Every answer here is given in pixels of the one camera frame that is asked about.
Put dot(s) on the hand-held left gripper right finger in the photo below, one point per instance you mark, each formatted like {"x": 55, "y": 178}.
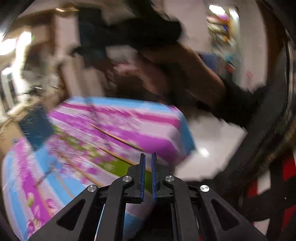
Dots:
{"x": 154, "y": 178}

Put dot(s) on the person's right forearm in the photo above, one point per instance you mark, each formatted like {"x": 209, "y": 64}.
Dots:
{"x": 231, "y": 102}

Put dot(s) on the blue perforated utensil holder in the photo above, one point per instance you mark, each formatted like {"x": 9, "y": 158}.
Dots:
{"x": 37, "y": 127}

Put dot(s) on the person's right hand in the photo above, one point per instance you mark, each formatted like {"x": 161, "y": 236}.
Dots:
{"x": 171, "y": 69}

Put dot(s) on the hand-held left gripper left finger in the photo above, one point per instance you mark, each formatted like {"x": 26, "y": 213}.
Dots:
{"x": 142, "y": 178}

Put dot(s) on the purple floral tablecloth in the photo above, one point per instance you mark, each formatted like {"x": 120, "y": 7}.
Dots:
{"x": 150, "y": 125}

